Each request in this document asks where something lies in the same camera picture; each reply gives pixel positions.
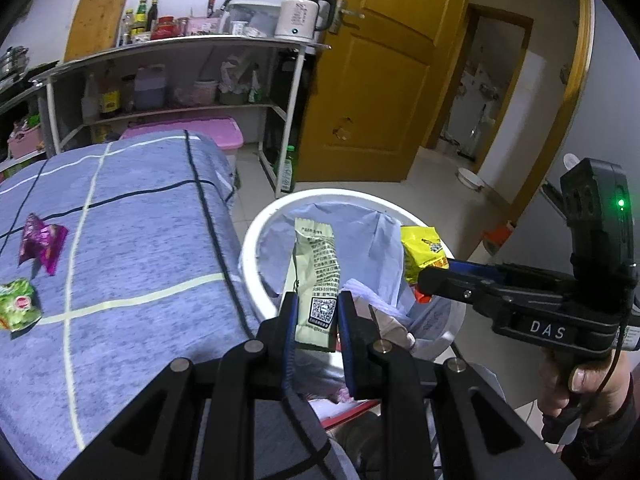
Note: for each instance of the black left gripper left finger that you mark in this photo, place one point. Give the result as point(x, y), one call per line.
point(198, 420)

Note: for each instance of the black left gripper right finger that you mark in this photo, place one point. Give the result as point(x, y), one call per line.
point(437, 420)

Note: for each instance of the yellow snack wrapper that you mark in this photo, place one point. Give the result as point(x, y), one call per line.
point(422, 248)

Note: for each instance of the pale green snack wrapper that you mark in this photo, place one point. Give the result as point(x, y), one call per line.
point(317, 278)

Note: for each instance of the purple snack wrapper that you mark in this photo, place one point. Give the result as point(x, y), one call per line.
point(42, 242)

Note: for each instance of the white trash bin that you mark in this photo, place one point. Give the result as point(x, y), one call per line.
point(371, 258)

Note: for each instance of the metal kitchen shelf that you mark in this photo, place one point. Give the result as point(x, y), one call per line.
point(206, 76)

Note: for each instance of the right hand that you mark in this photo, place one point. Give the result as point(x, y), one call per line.
point(556, 387)

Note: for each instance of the blue checkered tablecloth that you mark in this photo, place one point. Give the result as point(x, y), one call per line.
point(149, 272)

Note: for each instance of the green glass bottle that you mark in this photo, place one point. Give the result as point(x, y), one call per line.
point(288, 181)

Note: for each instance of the yellow wooden door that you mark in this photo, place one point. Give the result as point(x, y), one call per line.
point(377, 89)

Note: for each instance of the pink storage box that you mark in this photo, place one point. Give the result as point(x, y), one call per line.
point(224, 131)

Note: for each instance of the pink plastic basket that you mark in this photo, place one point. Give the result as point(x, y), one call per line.
point(25, 141)

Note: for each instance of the purple detergent jug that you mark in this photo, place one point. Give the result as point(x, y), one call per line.
point(150, 87)

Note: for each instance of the steel steamer pot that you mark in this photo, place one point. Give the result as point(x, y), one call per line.
point(13, 61)

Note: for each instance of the clear seasoning bottle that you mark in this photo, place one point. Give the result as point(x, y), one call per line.
point(125, 27)

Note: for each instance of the red lid jar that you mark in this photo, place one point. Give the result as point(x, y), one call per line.
point(164, 28)

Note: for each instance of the pink knife holder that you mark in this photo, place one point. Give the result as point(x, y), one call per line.
point(202, 26)

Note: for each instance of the white electric kettle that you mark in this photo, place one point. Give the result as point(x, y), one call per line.
point(302, 19)

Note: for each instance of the green oil bottle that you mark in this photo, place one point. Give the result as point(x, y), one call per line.
point(138, 26)

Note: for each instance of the dark soy sauce bottle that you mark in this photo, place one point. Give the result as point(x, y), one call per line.
point(151, 17)

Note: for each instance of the wooden cutting board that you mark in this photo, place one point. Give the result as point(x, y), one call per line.
point(94, 28)

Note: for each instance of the clear storage box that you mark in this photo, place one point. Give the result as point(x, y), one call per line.
point(252, 19)

